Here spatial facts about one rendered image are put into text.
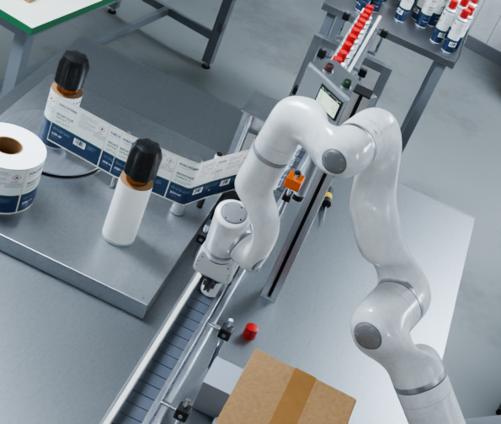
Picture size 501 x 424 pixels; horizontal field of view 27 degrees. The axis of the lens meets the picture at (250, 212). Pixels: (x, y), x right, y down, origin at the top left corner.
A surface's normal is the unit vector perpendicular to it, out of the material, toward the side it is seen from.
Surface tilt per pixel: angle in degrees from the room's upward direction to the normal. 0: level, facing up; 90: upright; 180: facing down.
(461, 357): 0
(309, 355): 0
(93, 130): 90
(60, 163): 0
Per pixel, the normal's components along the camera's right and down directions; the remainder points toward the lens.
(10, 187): 0.30, 0.64
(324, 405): 0.33, -0.77
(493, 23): -0.45, 0.39
